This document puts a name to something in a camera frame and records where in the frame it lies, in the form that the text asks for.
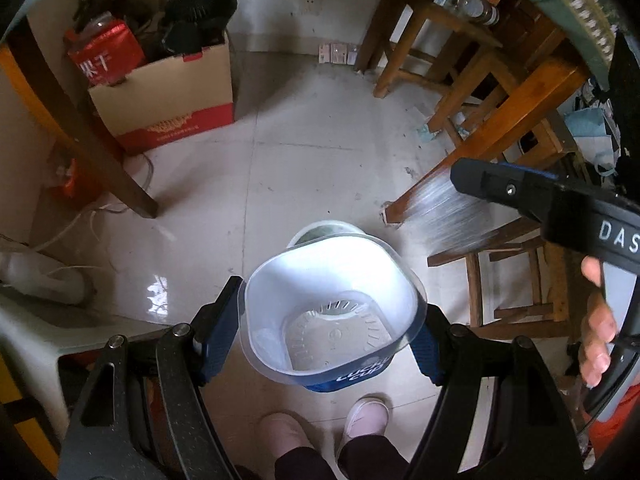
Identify wooden table front-left leg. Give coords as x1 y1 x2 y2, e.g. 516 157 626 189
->
1 18 158 219

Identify white round trash bin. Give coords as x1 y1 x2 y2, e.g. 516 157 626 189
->
286 220 363 249

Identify wooden stool near bin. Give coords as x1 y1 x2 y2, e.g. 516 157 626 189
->
427 218 591 344

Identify person's right hand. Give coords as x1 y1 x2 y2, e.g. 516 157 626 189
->
579 257 617 388

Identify right pink slipper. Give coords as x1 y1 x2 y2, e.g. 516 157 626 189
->
343 396 390 443

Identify cardboard box red base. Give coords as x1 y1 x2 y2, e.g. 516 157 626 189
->
89 41 234 155

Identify white power strip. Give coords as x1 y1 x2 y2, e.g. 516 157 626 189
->
1 252 90 306

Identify red foil snack bag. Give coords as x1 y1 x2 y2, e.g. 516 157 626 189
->
67 13 145 86

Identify pink slipper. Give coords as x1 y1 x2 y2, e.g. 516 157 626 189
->
258 413 311 460
343 396 390 443

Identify wooden table front-right leg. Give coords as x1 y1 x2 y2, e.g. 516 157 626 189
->
383 56 590 224

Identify left pink slipper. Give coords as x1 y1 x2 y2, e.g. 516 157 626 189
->
258 413 311 460

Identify wooden stool far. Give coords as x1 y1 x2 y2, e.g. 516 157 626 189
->
372 0 532 134

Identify clear plastic cup blue label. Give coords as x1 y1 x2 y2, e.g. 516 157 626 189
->
239 232 426 392

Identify black fan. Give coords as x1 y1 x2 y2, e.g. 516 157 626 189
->
158 0 238 55

